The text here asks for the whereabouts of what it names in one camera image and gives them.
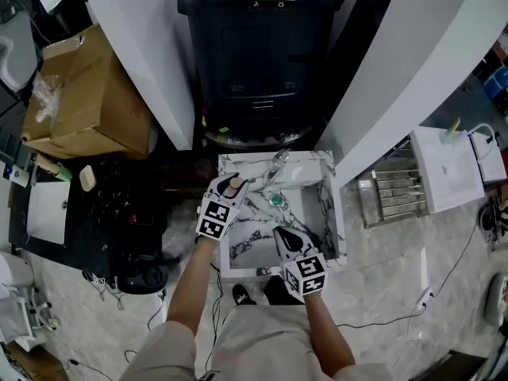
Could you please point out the chrome faucet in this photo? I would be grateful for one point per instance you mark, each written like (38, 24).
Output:
(278, 162)

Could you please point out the black marble vanity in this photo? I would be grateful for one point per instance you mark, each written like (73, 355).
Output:
(111, 220)

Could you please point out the person's black shoe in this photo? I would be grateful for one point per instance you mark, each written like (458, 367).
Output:
(243, 294)
(282, 290)

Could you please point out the small white box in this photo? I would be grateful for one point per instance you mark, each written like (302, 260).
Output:
(18, 175)

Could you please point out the blue crates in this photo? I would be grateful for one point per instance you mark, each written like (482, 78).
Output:
(496, 83)

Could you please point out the beige cylindrical cork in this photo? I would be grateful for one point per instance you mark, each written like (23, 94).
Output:
(234, 184)

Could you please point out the white flat panel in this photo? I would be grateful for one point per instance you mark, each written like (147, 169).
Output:
(47, 212)

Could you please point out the person's beige clothing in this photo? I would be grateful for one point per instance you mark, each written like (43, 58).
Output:
(258, 343)

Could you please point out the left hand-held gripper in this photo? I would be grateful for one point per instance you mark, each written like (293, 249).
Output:
(216, 217)

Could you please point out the white arch partition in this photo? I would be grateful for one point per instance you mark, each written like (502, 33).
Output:
(139, 54)

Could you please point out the person's right forearm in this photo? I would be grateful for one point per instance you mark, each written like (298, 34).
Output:
(327, 332)

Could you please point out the black round device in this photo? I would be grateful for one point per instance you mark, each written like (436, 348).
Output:
(143, 278)

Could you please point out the large cardboard box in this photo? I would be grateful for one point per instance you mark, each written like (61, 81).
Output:
(103, 105)

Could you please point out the white power strip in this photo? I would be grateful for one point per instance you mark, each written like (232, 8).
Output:
(424, 276)

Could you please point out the metal rack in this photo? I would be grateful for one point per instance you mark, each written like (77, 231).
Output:
(393, 189)

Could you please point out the marble sink counter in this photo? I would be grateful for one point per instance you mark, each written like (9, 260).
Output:
(311, 161)

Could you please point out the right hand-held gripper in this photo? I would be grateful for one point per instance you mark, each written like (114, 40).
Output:
(307, 274)

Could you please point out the clear plastic bag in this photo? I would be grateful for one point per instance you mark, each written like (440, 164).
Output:
(45, 93)

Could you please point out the white sink unit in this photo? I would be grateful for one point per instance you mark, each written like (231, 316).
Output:
(446, 173)

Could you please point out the person's left forearm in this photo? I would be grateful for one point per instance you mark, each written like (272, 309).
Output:
(190, 284)

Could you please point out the black waste bin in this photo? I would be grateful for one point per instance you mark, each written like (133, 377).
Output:
(258, 54)

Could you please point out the beige soap bar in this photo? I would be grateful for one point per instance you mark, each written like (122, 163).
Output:
(87, 178)

